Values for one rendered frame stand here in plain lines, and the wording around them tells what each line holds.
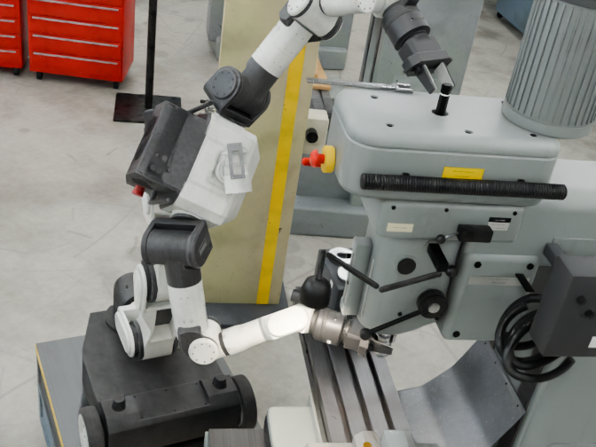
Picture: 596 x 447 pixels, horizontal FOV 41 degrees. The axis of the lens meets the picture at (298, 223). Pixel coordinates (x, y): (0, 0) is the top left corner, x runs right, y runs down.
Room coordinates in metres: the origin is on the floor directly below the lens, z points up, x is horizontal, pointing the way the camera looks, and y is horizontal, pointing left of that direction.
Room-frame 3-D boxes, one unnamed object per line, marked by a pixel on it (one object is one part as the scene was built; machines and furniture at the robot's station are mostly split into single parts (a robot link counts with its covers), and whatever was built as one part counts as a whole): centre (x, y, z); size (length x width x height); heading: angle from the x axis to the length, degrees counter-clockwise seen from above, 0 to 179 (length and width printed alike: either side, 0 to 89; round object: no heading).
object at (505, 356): (1.49, -0.57, 1.45); 0.18 x 0.16 x 0.21; 103
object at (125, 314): (2.19, 0.47, 0.68); 0.21 x 0.20 x 0.13; 30
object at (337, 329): (1.64, -0.18, 1.24); 0.13 x 0.12 x 0.10; 169
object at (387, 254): (1.63, -0.27, 1.47); 0.21 x 0.19 x 0.32; 13
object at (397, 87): (1.71, -0.09, 1.89); 0.24 x 0.04 x 0.01; 102
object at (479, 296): (1.67, -0.46, 1.47); 0.24 x 0.19 x 0.26; 13
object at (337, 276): (2.05, -0.17, 1.09); 0.22 x 0.12 x 0.20; 19
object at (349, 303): (1.60, -0.16, 1.45); 0.04 x 0.04 x 0.21; 13
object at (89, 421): (1.82, 0.56, 0.50); 0.20 x 0.05 x 0.20; 30
